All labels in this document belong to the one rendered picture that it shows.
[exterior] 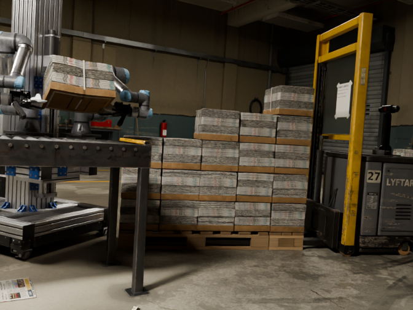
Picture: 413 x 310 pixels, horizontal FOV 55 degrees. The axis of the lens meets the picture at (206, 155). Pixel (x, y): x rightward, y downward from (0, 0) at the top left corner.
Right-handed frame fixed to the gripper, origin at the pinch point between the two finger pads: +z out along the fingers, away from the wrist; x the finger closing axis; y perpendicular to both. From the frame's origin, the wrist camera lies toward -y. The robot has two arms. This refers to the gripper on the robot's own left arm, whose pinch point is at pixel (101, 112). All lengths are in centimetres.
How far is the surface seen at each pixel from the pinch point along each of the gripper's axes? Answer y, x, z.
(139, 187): -61, 48, -3
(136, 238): -87, 38, -3
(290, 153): -30, 21, -141
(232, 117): -1, 14, -95
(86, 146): -42, 55, 26
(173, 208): -62, -24, -58
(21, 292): -107, 7, 49
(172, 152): -23, -11, -54
